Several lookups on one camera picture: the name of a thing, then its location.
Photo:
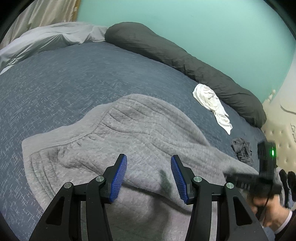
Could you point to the blue patterned bed sheet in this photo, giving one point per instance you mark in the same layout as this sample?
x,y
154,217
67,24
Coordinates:
x,y
57,88

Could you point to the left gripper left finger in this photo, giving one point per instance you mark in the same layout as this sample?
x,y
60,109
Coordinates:
x,y
62,218

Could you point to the long dark grey pillow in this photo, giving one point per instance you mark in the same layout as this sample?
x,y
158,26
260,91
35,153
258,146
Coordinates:
x,y
138,38

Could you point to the person's right hand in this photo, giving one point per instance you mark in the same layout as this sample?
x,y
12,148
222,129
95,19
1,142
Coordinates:
x,y
275,214

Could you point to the light grey blanket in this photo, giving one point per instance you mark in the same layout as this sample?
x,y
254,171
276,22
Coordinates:
x,y
51,37

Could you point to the dark grey thin garment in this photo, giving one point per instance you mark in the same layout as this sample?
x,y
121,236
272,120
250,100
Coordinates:
x,y
242,150

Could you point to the cream tufted headboard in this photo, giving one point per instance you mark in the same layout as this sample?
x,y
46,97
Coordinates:
x,y
280,124

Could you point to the grey quilted sweatshirt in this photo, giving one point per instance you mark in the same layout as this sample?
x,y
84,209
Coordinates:
x,y
149,131

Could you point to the white t-shirt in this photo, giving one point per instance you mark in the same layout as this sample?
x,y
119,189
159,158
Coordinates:
x,y
209,100

